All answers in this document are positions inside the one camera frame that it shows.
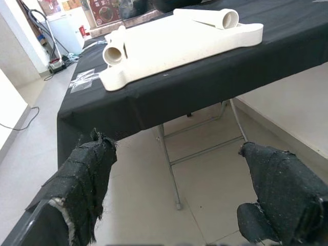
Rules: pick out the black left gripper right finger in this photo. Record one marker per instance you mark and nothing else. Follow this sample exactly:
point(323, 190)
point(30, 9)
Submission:
point(282, 184)

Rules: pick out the black wok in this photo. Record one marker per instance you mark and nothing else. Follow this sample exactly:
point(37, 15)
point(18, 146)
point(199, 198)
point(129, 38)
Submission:
point(174, 5)

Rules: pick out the black bag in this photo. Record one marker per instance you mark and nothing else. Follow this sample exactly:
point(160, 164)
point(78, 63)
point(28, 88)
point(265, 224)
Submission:
point(135, 10)

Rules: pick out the grey folding table frame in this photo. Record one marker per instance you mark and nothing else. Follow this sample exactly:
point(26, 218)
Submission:
point(179, 205)

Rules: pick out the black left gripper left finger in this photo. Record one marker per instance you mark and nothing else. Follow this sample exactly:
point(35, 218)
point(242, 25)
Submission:
point(84, 174)

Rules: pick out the white plastic table leg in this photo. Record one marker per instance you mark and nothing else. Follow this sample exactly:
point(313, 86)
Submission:
point(217, 18)
point(112, 56)
point(119, 33)

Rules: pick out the black tablecloth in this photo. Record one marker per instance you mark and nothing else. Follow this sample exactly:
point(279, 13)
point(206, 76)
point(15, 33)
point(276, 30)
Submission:
point(205, 84)

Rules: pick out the upright vacuum cleaner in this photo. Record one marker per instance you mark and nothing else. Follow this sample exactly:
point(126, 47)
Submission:
point(57, 65)

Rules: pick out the storage box with red poster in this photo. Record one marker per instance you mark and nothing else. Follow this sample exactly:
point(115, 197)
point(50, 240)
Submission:
point(105, 12)

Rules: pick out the red carton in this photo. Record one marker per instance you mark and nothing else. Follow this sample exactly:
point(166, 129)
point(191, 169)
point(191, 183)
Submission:
point(50, 7)

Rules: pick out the white appliance cabinet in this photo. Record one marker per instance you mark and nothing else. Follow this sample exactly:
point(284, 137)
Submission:
point(66, 33)

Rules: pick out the white plastic children table top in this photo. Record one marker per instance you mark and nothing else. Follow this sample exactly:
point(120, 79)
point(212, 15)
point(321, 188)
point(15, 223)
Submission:
point(166, 51)

